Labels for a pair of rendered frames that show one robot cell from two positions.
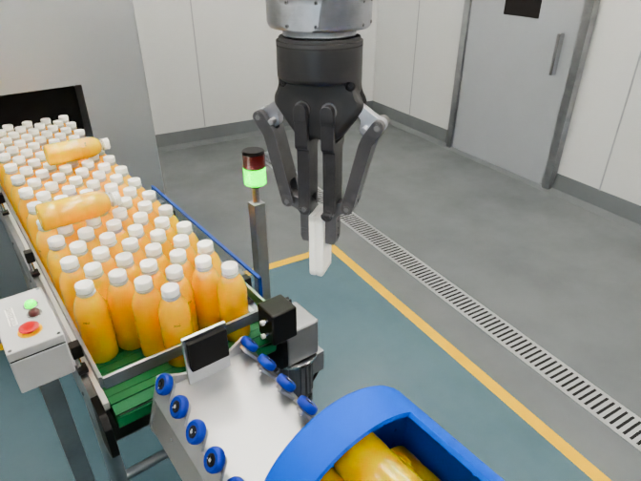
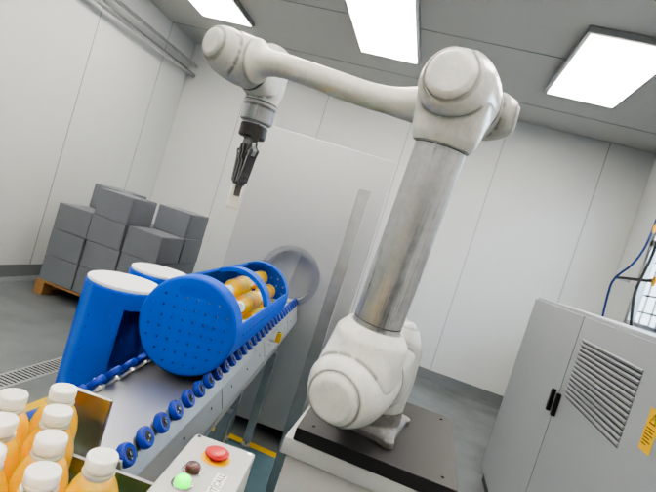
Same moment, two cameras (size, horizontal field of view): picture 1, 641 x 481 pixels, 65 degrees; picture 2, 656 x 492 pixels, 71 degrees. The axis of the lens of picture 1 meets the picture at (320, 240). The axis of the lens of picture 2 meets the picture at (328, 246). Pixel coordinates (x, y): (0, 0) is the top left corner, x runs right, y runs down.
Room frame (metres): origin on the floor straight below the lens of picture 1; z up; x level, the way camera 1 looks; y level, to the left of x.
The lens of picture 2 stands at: (1.22, 1.06, 1.48)
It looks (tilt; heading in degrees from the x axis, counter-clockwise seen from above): 2 degrees down; 222
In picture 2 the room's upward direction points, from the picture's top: 17 degrees clockwise
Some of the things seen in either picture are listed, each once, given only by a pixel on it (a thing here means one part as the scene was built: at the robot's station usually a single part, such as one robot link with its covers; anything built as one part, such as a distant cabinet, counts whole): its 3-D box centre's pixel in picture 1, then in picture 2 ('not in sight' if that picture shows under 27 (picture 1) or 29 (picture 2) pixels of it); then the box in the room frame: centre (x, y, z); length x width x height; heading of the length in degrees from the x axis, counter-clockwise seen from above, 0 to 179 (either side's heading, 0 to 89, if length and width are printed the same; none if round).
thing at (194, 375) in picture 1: (208, 354); (81, 422); (0.82, 0.24, 0.99); 0.10 x 0.02 x 0.12; 127
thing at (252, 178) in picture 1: (255, 175); not in sight; (1.34, 0.19, 1.18); 0.06 x 0.06 x 0.05
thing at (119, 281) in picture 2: not in sight; (125, 282); (0.35, -0.68, 1.03); 0.28 x 0.28 x 0.01
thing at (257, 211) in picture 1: (266, 345); not in sight; (1.34, 0.19, 0.55); 0.04 x 0.04 x 1.10; 37
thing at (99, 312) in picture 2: not in sight; (95, 388); (0.35, -0.68, 0.59); 0.28 x 0.28 x 0.88
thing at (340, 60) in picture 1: (320, 87); (250, 141); (0.46, 0.00, 1.64); 0.08 x 0.07 x 0.09; 71
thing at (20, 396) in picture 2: (174, 272); (12, 400); (0.97, 0.34, 1.10); 0.04 x 0.04 x 0.02
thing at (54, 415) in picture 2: (143, 283); (57, 416); (0.93, 0.40, 1.10); 0.04 x 0.04 x 0.02
